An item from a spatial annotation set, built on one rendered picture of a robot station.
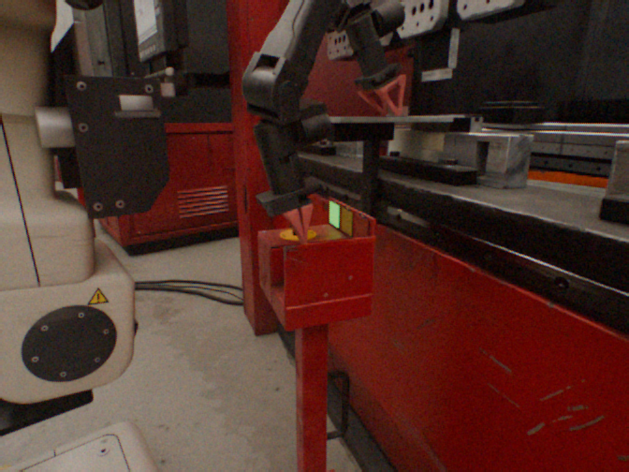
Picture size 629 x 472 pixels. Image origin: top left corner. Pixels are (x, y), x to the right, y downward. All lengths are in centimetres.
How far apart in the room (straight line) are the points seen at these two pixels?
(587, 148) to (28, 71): 96
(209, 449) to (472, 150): 115
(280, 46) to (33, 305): 45
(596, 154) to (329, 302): 63
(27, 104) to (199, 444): 115
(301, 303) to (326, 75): 128
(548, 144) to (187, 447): 133
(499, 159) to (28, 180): 72
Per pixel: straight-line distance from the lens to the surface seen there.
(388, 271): 90
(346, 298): 68
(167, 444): 150
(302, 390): 85
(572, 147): 103
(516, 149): 80
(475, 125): 88
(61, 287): 57
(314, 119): 65
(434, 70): 100
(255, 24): 171
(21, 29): 57
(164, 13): 177
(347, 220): 74
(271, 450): 141
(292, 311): 65
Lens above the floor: 100
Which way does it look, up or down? 17 degrees down
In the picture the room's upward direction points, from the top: straight up
